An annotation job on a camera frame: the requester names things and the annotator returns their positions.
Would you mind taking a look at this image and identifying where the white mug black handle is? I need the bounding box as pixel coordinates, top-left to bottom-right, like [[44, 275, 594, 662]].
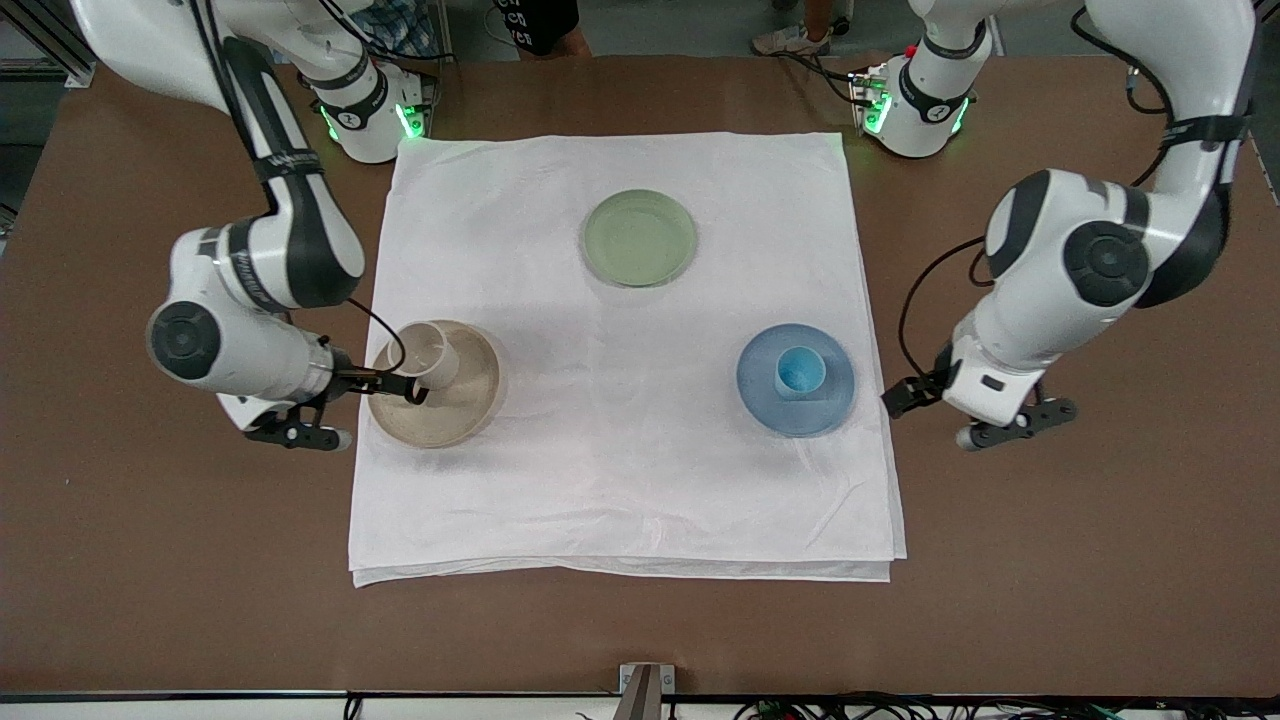
[[386, 320, 465, 406]]

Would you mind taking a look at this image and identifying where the light blue cup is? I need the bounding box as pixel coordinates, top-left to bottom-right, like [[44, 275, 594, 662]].
[[774, 345, 829, 401]]

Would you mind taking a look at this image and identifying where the beige gray plate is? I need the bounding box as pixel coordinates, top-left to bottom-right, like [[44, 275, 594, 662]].
[[367, 319, 507, 449]]

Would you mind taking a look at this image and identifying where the blue plate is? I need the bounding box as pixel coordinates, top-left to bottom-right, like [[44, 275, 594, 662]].
[[736, 323, 858, 439]]

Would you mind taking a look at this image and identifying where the green plate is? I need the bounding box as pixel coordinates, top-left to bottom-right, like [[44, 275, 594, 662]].
[[581, 189, 699, 289]]

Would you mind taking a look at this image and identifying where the white tablecloth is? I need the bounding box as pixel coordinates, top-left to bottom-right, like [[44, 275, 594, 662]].
[[348, 132, 908, 588]]

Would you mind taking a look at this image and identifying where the person in plaid trousers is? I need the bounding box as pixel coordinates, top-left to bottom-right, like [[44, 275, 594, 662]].
[[345, 0, 443, 59]]

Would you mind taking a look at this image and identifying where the person's sneaker and leg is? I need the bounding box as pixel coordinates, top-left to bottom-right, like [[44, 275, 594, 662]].
[[751, 0, 851, 58]]

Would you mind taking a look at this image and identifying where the person in black shirt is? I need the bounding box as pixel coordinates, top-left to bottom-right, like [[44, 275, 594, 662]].
[[492, 0, 593, 59]]

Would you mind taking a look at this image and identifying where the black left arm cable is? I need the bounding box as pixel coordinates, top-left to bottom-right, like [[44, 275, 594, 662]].
[[897, 8, 1173, 383]]

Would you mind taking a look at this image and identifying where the black base cable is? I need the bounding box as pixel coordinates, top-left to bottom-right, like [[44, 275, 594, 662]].
[[772, 48, 863, 107]]

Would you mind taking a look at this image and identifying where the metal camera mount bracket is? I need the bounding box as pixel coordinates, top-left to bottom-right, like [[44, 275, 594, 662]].
[[612, 662, 677, 720]]

